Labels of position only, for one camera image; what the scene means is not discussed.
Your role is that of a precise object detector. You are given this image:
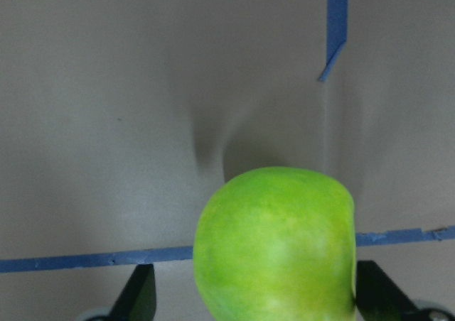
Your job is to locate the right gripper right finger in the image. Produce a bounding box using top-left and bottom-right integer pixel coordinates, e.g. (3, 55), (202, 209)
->
(355, 260), (425, 321)

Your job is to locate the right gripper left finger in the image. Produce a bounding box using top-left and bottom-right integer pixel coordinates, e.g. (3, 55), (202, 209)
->
(108, 264), (156, 321)

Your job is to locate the green apple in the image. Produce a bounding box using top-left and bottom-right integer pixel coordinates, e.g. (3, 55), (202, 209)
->
(193, 167), (356, 320)

